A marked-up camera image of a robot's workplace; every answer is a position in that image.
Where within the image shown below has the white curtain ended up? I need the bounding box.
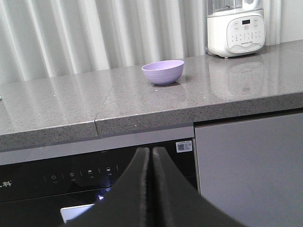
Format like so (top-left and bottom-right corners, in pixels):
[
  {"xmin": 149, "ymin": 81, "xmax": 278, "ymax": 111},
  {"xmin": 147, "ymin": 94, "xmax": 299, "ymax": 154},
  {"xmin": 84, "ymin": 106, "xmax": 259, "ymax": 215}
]
[{"xmin": 0, "ymin": 0, "xmax": 303, "ymax": 83}]

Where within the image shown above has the grey cabinet door right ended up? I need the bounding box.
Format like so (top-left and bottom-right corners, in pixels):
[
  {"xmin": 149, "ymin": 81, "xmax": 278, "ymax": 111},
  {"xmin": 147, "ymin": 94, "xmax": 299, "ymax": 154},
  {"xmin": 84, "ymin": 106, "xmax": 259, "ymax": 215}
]
[{"xmin": 195, "ymin": 113, "xmax": 303, "ymax": 227}]

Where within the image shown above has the black disinfection cabinet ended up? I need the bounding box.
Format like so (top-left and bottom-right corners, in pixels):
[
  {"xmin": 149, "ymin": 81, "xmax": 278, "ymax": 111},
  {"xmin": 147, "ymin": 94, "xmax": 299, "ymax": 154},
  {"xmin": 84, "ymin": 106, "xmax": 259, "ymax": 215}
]
[{"xmin": 0, "ymin": 138, "xmax": 197, "ymax": 227}]

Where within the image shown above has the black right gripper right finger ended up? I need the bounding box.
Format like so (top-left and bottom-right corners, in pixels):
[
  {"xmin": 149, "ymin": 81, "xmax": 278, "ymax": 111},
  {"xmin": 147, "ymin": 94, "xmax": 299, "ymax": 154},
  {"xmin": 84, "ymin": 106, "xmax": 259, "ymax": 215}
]
[{"xmin": 152, "ymin": 147, "xmax": 244, "ymax": 227}]

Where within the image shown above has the purple bowl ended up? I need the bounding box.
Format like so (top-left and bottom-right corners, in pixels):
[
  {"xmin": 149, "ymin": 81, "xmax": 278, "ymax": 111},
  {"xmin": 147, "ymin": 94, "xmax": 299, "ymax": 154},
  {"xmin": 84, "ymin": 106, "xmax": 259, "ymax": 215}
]
[{"xmin": 142, "ymin": 60, "xmax": 185, "ymax": 85}]

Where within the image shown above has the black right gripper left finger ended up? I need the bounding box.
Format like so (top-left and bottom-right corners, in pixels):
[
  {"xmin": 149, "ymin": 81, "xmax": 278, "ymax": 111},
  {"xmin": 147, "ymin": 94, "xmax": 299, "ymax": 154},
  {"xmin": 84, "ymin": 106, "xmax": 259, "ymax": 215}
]
[{"xmin": 62, "ymin": 148, "xmax": 150, "ymax": 227}]

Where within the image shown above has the white blender appliance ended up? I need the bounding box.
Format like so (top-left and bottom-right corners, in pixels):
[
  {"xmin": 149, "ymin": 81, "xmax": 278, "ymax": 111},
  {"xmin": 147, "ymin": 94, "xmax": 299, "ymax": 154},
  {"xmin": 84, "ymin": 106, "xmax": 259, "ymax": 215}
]
[{"xmin": 207, "ymin": 0, "xmax": 266, "ymax": 58}]

